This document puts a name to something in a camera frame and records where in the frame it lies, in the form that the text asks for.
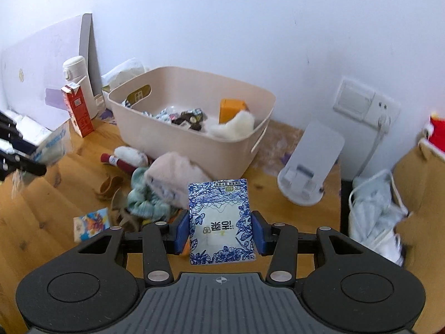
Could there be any wooden desk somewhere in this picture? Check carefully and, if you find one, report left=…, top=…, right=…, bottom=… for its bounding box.
left=0, top=116, right=343, bottom=334

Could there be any red milk carton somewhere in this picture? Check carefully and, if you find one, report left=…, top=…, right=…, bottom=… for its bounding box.
left=61, top=82, right=95, bottom=138

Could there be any white purple flat box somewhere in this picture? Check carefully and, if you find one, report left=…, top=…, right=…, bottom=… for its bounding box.
left=0, top=13, right=101, bottom=131

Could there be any green scrunchie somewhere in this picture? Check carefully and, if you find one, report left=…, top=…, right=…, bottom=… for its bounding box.
left=127, top=167, right=179, bottom=221

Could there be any white plastic bag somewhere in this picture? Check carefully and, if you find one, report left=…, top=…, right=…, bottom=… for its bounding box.
left=348, top=170, right=411, bottom=267

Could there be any orange box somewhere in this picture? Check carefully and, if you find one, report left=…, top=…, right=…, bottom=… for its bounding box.
left=219, top=98, right=249, bottom=125

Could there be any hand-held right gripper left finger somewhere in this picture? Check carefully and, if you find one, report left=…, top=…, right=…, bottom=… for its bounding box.
left=78, top=210, right=191, bottom=285

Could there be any blue floral gingham cloth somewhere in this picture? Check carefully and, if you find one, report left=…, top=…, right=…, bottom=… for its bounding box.
left=142, top=106, right=181, bottom=124

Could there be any beige plastic storage bin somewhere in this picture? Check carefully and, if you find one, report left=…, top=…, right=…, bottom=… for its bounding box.
left=106, top=66, right=277, bottom=180

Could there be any brown plush toy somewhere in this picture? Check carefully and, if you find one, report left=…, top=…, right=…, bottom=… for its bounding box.
left=391, top=138, right=445, bottom=321

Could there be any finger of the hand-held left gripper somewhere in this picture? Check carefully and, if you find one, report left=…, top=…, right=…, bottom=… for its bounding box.
left=0, top=151, right=47, bottom=181
left=0, top=110, right=38, bottom=155

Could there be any red plush hat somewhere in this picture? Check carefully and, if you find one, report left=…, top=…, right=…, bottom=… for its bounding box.
left=419, top=113, right=445, bottom=162

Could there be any blue snack packet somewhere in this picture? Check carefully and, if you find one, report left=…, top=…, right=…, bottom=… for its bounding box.
left=73, top=208, right=112, bottom=243

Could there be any white phone stand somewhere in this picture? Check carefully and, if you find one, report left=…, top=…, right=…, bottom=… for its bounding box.
left=277, top=120, right=345, bottom=207

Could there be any gold white tissue box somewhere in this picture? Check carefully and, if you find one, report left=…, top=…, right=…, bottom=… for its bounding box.
left=100, top=57, right=147, bottom=107

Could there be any clear plastic bread packet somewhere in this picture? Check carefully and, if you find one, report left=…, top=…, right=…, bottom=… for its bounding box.
left=12, top=118, right=75, bottom=195

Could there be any white plug with cable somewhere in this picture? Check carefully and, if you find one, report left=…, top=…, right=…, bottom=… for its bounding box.
left=356, top=113, right=392, bottom=181

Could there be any beige hair claw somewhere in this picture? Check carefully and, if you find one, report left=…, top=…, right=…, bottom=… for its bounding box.
left=97, top=175, right=145, bottom=233

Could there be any grey white plush toy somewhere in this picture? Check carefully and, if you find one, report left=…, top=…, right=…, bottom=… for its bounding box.
left=207, top=109, right=256, bottom=140

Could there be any white thermos bottle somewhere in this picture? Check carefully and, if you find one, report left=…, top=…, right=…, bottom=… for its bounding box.
left=63, top=56, right=100, bottom=119

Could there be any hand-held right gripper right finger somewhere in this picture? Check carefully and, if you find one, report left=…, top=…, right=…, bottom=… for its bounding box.
left=250, top=210, right=374, bottom=284

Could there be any white wall socket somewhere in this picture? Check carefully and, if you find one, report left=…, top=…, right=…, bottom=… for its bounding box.
left=333, top=77, right=400, bottom=124

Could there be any pink fluffy hat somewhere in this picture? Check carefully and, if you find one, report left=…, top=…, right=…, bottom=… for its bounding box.
left=144, top=151, right=211, bottom=209

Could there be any blue white floral packet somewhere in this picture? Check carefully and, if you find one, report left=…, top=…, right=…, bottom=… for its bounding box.
left=188, top=178, right=257, bottom=266

